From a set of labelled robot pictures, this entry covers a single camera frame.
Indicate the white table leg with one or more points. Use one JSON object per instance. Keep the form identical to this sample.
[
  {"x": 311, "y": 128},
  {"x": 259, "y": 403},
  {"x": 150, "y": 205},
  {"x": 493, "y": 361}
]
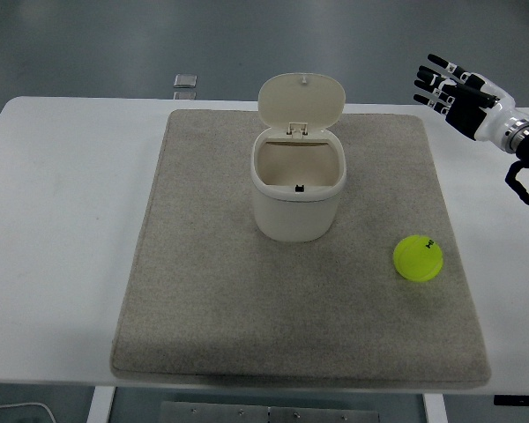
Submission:
[
  {"x": 100, "y": 405},
  {"x": 434, "y": 410}
]

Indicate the beige felt mat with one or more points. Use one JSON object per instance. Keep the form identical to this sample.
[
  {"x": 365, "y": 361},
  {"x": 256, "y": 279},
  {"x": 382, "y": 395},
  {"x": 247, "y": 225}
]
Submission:
[{"x": 247, "y": 299}]

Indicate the cream plastic bin with lid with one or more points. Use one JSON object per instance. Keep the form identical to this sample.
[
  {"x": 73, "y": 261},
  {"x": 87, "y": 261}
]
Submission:
[{"x": 291, "y": 211}]

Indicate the metal floor plate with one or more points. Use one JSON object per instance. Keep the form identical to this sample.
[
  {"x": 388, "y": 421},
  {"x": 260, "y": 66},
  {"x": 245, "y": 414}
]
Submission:
[
  {"x": 185, "y": 81},
  {"x": 184, "y": 95}
]

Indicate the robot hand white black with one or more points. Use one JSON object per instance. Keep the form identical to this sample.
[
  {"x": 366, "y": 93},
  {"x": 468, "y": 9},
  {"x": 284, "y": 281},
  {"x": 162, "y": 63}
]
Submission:
[{"x": 489, "y": 119}]

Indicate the grey metal plate with screws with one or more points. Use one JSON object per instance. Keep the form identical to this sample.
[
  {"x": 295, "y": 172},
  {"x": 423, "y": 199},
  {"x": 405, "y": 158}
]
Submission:
[{"x": 211, "y": 414}]

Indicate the yellow-green tennis ball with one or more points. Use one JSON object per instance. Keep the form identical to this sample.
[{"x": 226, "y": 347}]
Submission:
[{"x": 418, "y": 257}]

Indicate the black table control panel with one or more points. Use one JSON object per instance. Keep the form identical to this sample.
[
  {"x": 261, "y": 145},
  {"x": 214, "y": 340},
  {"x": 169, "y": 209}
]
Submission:
[{"x": 520, "y": 400}]

